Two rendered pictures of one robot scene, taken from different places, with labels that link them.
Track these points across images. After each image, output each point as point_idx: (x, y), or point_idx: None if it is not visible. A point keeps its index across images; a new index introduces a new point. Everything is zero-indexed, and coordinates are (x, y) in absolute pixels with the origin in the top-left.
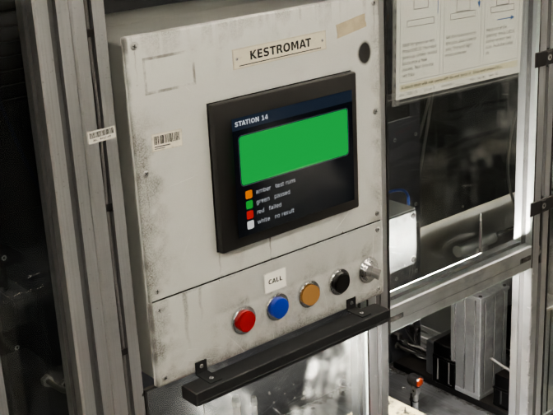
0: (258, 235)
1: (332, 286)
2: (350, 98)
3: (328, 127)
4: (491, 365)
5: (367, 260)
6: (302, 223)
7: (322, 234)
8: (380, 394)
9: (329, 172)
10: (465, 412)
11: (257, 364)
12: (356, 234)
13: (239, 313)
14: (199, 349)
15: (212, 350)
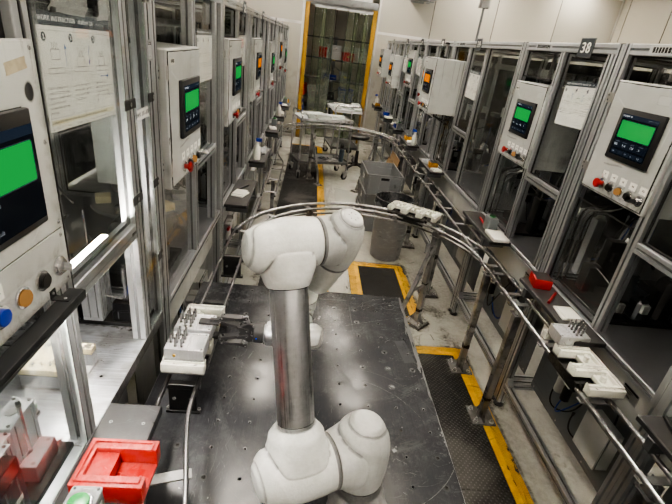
0: None
1: (39, 286)
2: (31, 130)
3: (19, 156)
4: (105, 298)
5: (58, 258)
6: (10, 242)
7: (24, 247)
8: (77, 347)
9: (26, 195)
10: (97, 331)
11: (2, 372)
12: (48, 241)
13: None
14: None
15: None
